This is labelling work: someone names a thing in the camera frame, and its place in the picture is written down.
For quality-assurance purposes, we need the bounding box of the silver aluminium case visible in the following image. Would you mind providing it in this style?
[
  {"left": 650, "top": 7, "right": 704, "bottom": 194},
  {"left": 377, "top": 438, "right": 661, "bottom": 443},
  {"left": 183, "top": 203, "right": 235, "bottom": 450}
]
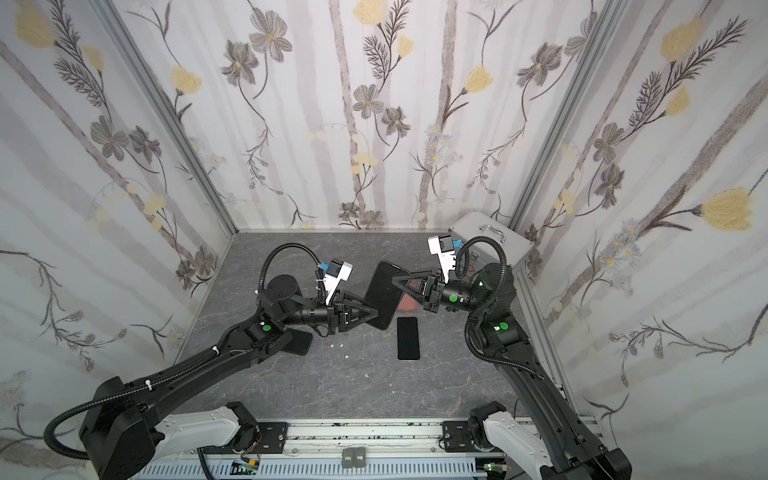
[{"left": 449, "top": 211, "right": 533, "bottom": 273}]

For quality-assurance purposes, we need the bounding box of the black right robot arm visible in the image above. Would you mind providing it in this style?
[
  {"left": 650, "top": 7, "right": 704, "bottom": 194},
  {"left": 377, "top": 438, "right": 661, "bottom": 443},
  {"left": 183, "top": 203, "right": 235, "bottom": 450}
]
[{"left": 391, "top": 235, "right": 632, "bottom": 479}]

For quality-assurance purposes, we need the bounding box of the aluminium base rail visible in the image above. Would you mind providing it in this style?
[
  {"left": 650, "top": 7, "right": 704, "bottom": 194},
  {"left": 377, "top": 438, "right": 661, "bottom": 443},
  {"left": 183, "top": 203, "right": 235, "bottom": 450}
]
[{"left": 113, "top": 417, "right": 619, "bottom": 480}]

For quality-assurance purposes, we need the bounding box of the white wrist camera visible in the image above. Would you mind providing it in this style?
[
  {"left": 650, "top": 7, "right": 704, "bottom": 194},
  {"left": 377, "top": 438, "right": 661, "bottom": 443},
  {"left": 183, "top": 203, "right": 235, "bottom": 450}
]
[
  {"left": 320, "top": 260, "right": 353, "bottom": 304},
  {"left": 428, "top": 234, "right": 463, "bottom": 283}
]

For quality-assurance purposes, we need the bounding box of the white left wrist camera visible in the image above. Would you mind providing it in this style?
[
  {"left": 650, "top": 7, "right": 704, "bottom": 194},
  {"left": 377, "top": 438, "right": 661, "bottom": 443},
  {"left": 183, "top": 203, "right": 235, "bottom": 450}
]
[{"left": 320, "top": 260, "right": 353, "bottom": 304}]

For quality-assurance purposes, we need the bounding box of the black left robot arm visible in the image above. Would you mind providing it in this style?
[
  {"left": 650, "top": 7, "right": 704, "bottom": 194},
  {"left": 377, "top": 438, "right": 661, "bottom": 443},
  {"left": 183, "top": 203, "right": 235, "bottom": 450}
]
[{"left": 43, "top": 242, "right": 384, "bottom": 479}]

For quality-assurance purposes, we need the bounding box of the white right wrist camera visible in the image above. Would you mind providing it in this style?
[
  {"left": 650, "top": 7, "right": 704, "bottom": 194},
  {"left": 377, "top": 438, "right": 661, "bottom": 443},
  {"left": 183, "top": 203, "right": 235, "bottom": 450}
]
[{"left": 428, "top": 234, "right": 463, "bottom": 283}]

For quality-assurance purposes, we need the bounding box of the black phone case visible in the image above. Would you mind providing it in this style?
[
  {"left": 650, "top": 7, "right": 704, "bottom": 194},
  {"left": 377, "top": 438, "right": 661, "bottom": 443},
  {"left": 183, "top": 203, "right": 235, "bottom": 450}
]
[{"left": 364, "top": 261, "right": 409, "bottom": 331}]

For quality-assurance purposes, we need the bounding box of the pink phone case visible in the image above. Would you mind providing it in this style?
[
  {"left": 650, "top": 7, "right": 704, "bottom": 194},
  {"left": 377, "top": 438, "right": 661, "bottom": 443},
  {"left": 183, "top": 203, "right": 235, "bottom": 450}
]
[{"left": 397, "top": 294, "right": 421, "bottom": 312}]

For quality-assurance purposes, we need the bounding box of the black smartphone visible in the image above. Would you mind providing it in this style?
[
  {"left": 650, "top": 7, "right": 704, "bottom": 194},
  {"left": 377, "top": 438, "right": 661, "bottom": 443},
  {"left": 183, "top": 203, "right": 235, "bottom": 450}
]
[{"left": 397, "top": 317, "right": 421, "bottom": 361}]

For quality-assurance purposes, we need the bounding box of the white slotted cable duct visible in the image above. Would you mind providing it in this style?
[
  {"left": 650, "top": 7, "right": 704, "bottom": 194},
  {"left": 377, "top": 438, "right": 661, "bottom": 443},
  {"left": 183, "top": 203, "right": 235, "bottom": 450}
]
[{"left": 130, "top": 458, "right": 488, "bottom": 480}]

